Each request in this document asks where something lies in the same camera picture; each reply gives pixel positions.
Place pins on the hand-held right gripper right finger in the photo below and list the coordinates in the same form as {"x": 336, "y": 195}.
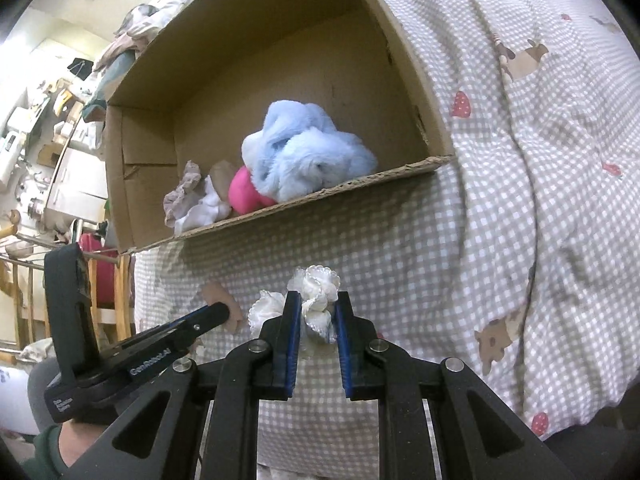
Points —
{"x": 344, "y": 350}

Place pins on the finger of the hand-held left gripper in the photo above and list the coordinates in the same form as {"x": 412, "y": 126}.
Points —
{"x": 205, "y": 317}

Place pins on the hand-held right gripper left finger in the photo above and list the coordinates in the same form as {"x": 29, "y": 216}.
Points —
{"x": 291, "y": 347}

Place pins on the white fluffy sock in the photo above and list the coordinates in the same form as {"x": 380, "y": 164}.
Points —
{"x": 315, "y": 305}

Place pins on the white knotted sock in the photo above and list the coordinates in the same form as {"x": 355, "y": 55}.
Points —
{"x": 205, "y": 210}

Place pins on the beige scrunchie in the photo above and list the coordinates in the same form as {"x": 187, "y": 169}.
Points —
{"x": 180, "y": 195}

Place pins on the pink soft toy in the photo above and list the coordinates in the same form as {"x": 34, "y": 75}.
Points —
{"x": 245, "y": 190}

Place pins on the tan soft cup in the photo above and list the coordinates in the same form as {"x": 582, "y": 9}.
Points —
{"x": 220, "y": 172}

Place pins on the light blue fluffy sock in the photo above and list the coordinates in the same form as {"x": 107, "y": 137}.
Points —
{"x": 305, "y": 155}

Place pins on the cardboard box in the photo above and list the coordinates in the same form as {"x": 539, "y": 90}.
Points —
{"x": 210, "y": 85}

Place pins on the person's left forearm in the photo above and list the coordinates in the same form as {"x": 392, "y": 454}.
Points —
{"x": 65, "y": 452}

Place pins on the red bag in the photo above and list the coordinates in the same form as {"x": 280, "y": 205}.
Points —
{"x": 100, "y": 272}

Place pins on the wooden chair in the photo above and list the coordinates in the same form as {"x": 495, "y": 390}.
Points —
{"x": 30, "y": 280}

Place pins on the person's grey trousers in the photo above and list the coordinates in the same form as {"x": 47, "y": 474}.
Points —
{"x": 42, "y": 390}

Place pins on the checked printed blanket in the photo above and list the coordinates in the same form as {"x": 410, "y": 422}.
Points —
{"x": 500, "y": 185}

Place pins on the teal folded blanket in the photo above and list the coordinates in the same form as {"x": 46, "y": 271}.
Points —
{"x": 107, "y": 85}

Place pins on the black hanging garment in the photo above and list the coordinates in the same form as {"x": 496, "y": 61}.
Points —
{"x": 82, "y": 67}

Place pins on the pile of pale bedding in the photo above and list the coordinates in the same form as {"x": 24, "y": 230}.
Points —
{"x": 145, "y": 22}

